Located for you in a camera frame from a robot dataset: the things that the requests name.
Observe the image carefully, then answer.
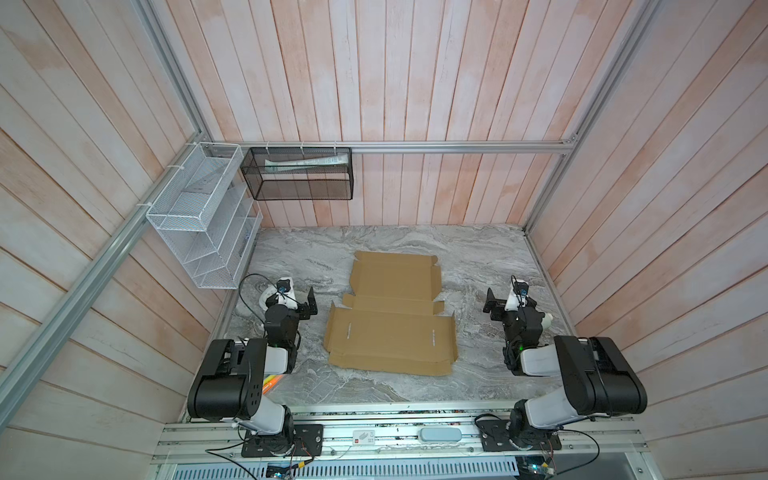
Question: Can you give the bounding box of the brown cardboard box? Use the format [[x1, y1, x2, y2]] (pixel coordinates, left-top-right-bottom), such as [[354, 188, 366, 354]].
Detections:
[[323, 251, 459, 377]]

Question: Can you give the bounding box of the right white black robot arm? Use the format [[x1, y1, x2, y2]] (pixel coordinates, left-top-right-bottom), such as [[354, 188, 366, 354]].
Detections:
[[483, 279, 648, 445]]

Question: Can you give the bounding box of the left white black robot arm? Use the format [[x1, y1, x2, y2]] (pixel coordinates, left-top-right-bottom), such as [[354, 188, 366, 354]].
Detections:
[[187, 289, 318, 441]]

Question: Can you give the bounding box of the small white label box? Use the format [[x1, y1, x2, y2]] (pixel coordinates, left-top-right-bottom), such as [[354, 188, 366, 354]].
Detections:
[[352, 429, 376, 446]]

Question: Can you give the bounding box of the paper sheet in black basket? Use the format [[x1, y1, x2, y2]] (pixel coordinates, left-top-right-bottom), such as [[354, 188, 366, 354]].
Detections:
[[264, 154, 350, 174]]

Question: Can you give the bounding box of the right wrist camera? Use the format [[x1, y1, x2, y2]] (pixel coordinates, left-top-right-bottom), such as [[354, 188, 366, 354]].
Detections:
[[505, 275, 529, 311]]

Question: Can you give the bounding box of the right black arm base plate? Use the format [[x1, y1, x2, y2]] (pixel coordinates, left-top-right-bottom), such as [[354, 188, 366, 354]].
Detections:
[[474, 416, 562, 452]]

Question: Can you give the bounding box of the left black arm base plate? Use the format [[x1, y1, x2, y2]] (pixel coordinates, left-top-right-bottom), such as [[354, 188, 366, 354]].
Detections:
[[241, 424, 324, 458]]

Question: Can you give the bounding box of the aluminium mounting rail frame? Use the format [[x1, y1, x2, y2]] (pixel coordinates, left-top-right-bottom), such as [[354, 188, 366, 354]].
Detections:
[[147, 401, 662, 479]]

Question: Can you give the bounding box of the white wire mesh shelf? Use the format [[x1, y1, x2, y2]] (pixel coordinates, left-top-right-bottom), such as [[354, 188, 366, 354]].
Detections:
[[147, 142, 263, 290]]

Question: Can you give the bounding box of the black wire mesh basket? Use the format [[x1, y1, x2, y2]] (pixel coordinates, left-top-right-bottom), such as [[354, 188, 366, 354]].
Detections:
[[240, 146, 355, 201]]

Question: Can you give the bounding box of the grey oval device on rail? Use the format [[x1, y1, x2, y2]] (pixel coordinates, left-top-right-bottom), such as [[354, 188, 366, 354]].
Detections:
[[418, 426, 463, 443]]

